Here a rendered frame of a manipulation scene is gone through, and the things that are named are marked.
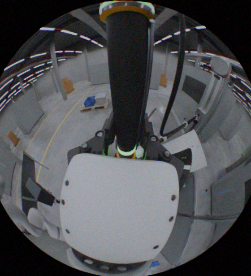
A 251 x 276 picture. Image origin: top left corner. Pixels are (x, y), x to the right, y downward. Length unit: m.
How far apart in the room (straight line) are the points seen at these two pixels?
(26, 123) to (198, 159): 6.65
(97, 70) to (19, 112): 6.46
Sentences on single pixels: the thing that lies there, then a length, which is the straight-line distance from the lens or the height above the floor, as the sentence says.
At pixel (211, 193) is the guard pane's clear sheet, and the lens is 0.85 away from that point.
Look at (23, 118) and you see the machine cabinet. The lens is 6.29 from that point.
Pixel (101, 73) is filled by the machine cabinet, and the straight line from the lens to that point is 7.50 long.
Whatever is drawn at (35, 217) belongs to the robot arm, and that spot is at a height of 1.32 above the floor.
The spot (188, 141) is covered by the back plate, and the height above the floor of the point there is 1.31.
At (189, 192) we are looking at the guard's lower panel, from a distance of 1.02.
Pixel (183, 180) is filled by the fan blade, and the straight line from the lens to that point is 0.26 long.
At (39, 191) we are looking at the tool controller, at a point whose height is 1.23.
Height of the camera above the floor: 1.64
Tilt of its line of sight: 53 degrees down
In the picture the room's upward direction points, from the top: 1 degrees counter-clockwise
